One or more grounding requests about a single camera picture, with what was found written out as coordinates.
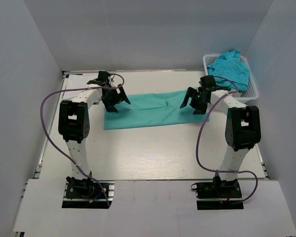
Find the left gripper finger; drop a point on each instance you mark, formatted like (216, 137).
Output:
(110, 107)
(123, 96)

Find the blue t shirt in basket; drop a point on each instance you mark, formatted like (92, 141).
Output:
(229, 65)

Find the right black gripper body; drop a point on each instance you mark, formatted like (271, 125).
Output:
(195, 100)

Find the white plastic basket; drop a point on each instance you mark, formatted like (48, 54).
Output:
(245, 96)

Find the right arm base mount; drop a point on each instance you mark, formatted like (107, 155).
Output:
(218, 195)

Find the folded white t shirt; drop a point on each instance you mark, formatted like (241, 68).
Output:
(77, 90)

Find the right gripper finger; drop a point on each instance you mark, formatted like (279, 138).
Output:
(189, 94)
(200, 109)

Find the green t shirt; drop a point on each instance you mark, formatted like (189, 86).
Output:
(152, 109)

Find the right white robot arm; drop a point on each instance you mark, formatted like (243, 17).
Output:
(242, 129)

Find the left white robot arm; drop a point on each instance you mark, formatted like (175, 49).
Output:
(74, 124)

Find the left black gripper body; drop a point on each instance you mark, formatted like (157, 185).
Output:
(114, 98)

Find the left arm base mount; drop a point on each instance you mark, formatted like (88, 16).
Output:
(86, 194)

